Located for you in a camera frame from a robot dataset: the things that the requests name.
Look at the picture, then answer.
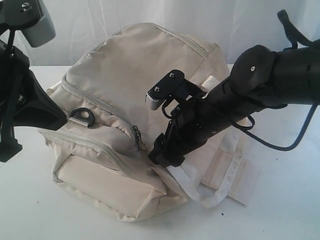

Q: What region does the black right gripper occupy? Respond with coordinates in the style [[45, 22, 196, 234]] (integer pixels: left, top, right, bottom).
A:
[[148, 98, 225, 167]]

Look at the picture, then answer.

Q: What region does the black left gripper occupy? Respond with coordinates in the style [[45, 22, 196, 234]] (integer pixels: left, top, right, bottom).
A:
[[0, 69, 68, 163]]

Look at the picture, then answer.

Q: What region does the cream fabric duffel bag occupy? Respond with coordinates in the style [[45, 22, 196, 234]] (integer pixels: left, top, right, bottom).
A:
[[40, 23, 260, 222]]

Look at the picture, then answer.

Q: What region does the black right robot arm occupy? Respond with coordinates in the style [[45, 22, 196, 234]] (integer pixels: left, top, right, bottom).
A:
[[147, 45, 320, 167]]

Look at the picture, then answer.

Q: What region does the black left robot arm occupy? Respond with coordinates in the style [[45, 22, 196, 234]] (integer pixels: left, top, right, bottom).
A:
[[0, 42, 67, 163]]

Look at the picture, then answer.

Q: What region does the white backdrop curtain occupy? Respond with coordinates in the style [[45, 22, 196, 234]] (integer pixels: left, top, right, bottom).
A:
[[14, 0, 320, 66]]

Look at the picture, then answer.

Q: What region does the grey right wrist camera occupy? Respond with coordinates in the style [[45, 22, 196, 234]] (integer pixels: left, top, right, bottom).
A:
[[145, 69, 206, 111]]

